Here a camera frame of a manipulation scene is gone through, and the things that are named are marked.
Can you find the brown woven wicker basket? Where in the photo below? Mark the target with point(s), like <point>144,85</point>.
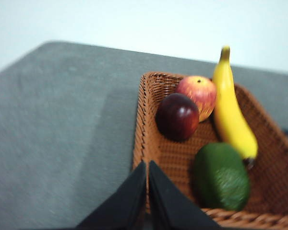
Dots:
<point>177,155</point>

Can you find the red yellow apple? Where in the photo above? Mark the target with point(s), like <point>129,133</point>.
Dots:
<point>199,93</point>

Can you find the green avocado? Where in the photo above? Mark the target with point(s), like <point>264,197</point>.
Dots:
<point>218,177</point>

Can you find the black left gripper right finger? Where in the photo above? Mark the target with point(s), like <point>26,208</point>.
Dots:
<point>172,208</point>

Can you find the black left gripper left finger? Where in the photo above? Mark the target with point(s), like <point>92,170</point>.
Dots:
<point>127,206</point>

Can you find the yellow banana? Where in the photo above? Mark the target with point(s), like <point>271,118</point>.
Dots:
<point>228,115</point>

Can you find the dark red plum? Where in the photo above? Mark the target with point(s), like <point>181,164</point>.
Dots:
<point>175,117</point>

